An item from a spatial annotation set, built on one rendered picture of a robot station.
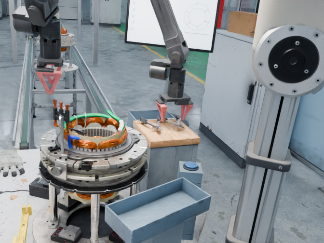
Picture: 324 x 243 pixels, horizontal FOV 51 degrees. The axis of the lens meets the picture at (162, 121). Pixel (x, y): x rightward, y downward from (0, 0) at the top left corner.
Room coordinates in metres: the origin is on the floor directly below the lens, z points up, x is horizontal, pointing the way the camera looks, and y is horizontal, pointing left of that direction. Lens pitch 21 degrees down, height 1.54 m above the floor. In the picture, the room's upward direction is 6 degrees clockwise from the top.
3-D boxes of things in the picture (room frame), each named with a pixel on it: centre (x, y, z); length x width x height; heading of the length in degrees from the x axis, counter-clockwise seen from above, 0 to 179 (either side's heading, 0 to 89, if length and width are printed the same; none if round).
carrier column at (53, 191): (0.91, 0.32, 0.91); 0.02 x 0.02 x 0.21
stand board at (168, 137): (1.17, -0.02, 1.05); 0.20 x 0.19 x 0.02; 23
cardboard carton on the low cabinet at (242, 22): (3.70, -0.83, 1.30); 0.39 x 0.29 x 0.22; 30
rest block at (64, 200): (1.01, 0.30, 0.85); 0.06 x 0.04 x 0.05; 153
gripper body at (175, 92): (1.20, -0.04, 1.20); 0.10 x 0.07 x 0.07; 114
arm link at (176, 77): (1.20, -0.03, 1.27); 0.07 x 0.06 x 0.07; 74
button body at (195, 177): (0.95, -0.10, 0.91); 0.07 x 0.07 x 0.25; 1
